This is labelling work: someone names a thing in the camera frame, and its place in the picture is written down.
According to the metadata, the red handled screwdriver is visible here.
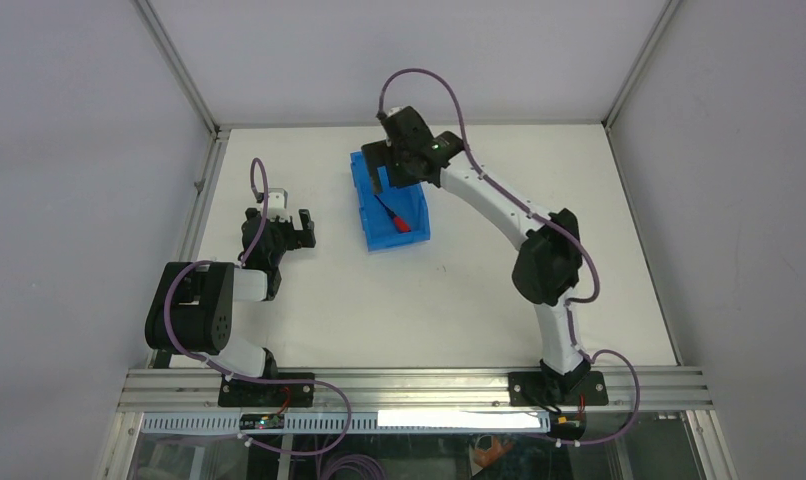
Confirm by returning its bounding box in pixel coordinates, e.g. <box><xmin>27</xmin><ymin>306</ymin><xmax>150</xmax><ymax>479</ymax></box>
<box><xmin>374</xmin><ymin>195</ymin><xmax>411</xmax><ymax>234</ymax></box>

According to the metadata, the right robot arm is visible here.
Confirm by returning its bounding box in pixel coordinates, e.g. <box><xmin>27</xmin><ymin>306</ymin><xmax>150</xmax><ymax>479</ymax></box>
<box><xmin>361</xmin><ymin>106</ymin><xmax>591</xmax><ymax>405</ymax></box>

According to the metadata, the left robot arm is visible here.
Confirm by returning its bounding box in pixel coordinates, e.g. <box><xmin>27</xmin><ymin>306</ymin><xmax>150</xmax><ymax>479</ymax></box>
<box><xmin>144</xmin><ymin>207</ymin><xmax>316</xmax><ymax>406</ymax></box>

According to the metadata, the blue plastic bin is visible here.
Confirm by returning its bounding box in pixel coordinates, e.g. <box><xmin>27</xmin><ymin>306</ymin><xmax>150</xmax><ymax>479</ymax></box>
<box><xmin>350</xmin><ymin>152</ymin><xmax>431</xmax><ymax>252</ymax></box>

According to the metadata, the orange object under table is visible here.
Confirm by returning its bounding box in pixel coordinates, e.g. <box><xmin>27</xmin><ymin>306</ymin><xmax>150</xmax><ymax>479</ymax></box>
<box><xmin>470</xmin><ymin>435</ymin><xmax>514</xmax><ymax>469</ymax></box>

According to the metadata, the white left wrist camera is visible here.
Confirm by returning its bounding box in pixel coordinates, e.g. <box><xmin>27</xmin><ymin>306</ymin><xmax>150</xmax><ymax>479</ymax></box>
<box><xmin>260</xmin><ymin>188</ymin><xmax>292</xmax><ymax>223</ymax></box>

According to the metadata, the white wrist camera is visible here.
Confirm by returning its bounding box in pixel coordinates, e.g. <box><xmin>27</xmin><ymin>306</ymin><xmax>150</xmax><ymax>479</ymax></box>
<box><xmin>260</xmin><ymin>188</ymin><xmax>292</xmax><ymax>223</ymax></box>
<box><xmin>385</xmin><ymin>106</ymin><xmax>405</xmax><ymax>117</ymax></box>

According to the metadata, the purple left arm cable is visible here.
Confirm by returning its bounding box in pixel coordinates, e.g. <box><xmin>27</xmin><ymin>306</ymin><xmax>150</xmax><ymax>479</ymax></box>
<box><xmin>163</xmin><ymin>157</ymin><xmax>353</xmax><ymax>458</ymax></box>

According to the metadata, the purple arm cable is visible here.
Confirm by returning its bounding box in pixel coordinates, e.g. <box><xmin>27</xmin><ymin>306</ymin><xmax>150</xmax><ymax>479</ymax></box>
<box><xmin>163</xmin><ymin>157</ymin><xmax>353</xmax><ymax>458</ymax></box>
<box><xmin>377</xmin><ymin>67</ymin><xmax>643</xmax><ymax>447</ymax></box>

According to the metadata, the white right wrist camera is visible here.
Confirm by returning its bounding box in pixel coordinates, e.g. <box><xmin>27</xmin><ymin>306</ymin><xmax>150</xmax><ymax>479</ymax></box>
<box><xmin>385</xmin><ymin>106</ymin><xmax>405</xmax><ymax>117</ymax></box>

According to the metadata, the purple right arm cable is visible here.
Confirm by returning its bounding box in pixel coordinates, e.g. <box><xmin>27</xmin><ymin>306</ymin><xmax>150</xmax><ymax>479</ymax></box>
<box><xmin>377</xmin><ymin>67</ymin><xmax>643</xmax><ymax>447</ymax></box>

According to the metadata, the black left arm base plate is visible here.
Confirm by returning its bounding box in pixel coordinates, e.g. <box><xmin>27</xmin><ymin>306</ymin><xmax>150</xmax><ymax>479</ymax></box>
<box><xmin>217</xmin><ymin>371</ymin><xmax>315</xmax><ymax>409</ymax></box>

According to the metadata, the white slotted cable duct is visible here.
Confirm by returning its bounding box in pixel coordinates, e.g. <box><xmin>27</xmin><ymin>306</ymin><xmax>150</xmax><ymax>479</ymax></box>
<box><xmin>141</xmin><ymin>410</ymin><xmax>580</xmax><ymax>436</ymax></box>

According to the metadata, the aluminium front rail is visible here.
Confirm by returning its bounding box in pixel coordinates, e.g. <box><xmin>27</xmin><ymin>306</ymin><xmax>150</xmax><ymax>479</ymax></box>
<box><xmin>118</xmin><ymin>366</ymin><xmax>714</xmax><ymax>413</ymax></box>

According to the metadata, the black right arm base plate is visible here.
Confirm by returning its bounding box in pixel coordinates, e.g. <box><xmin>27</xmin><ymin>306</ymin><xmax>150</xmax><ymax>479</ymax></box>
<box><xmin>507</xmin><ymin>370</ymin><xmax>609</xmax><ymax>407</ymax></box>

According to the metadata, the aluminium left frame post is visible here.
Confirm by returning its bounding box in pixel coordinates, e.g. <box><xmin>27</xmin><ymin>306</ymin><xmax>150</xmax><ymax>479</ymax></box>
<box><xmin>131</xmin><ymin>0</ymin><xmax>220</xmax><ymax>138</ymax></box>

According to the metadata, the aluminium frame post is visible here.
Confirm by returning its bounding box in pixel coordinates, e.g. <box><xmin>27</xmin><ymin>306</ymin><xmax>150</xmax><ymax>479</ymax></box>
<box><xmin>131</xmin><ymin>0</ymin><xmax>220</xmax><ymax>138</ymax></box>
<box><xmin>602</xmin><ymin>0</ymin><xmax>682</xmax><ymax>134</ymax></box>

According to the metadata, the aluminium right frame post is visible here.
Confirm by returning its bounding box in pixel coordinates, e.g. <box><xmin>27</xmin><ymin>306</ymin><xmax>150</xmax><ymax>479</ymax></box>
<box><xmin>602</xmin><ymin>0</ymin><xmax>682</xmax><ymax>134</ymax></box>

